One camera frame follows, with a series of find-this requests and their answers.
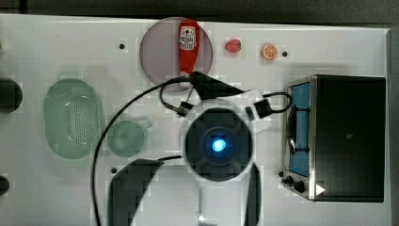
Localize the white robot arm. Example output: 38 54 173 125
107 72 271 226

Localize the green mug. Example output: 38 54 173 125
106 120 152 157

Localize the grey round plate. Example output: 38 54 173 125
139 17 213 85

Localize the red strawberry toy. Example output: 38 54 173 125
225 39 241 54

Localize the red ketchup bottle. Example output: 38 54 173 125
178 19 200 75

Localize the orange slice toy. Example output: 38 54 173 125
262 43 279 60

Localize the green perforated colander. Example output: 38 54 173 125
43 78 104 159

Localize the silver black toaster oven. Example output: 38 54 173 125
279 74 387 202

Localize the black round pan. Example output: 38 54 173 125
0 78 23 114

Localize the dark cup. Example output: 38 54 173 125
0 176 9 196

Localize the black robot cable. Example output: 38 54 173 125
90 76 192 226

